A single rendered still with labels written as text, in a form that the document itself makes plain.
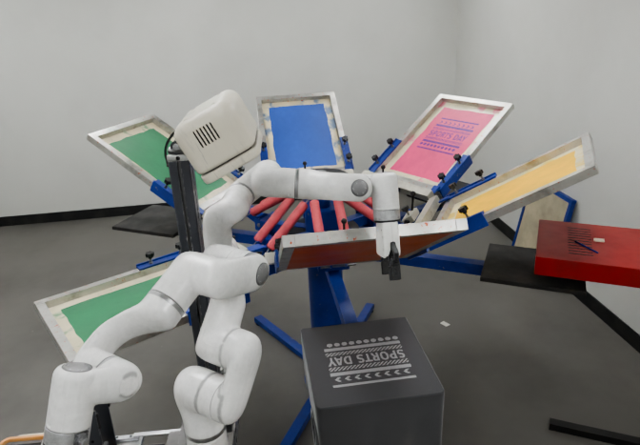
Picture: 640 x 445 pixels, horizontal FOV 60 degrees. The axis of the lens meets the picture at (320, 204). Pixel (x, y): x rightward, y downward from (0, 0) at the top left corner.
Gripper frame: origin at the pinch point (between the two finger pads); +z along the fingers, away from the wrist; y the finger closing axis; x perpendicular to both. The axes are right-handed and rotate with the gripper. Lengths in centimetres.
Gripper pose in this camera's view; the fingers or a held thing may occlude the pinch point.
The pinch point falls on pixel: (390, 273)
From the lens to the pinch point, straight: 159.0
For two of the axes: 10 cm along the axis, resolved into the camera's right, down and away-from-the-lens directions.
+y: 1.2, 0.5, -9.9
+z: 0.8, 9.9, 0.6
